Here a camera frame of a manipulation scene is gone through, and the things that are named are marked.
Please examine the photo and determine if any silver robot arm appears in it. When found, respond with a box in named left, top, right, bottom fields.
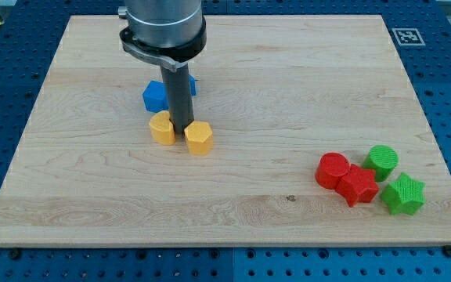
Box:
left=117, top=0, right=207, bottom=72

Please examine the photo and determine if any yellow hexagon block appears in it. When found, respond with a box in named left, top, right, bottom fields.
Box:
left=184, top=121, right=214, bottom=156

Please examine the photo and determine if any yellow heart block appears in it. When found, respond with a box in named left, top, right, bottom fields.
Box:
left=149, top=110, right=175, bottom=146

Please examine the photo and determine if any blue block behind rod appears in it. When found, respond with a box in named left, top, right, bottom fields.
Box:
left=189, top=75, right=197, bottom=96

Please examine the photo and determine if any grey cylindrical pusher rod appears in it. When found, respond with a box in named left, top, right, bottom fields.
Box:
left=161, top=65, right=194, bottom=135

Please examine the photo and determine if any blue block left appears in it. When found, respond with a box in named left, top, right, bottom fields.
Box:
left=143, top=81, right=168, bottom=113

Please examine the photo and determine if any wooden board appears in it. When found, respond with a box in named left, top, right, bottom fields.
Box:
left=0, top=15, right=451, bottom=248

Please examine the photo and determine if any red cylinder block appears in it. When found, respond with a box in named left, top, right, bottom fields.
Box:
left=315, top=152, right=350, bottom=190

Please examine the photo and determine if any red star block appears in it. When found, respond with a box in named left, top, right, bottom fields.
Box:
left=335, top=164, right=379, bottom=207

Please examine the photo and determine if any green cylinder block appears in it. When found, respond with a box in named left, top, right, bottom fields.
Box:
left=362, top=145, right=399, bottom=182

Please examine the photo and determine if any green star block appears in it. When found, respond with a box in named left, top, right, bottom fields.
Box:
left=381, top=172, right=425, bottom=215

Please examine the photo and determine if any white fiducial marker tag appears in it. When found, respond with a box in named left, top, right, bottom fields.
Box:
left=392, top=27, right=425, bottom=46

